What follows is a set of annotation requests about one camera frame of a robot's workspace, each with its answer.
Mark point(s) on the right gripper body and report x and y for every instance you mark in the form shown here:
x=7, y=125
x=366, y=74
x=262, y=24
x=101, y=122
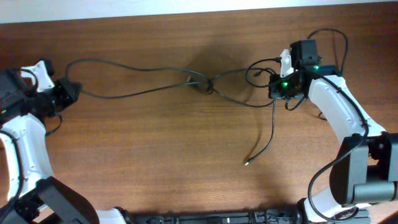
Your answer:
x=282, y=88

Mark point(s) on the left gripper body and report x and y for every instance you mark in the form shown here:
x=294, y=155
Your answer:
x=60, y=98

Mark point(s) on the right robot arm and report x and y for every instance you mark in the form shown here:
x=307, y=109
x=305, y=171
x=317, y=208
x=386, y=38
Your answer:
x=364, y=172

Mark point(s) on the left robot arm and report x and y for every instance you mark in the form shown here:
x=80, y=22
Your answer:
x=28, y=96

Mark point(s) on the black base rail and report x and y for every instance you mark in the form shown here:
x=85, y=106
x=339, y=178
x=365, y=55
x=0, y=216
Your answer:
x=270, y=216

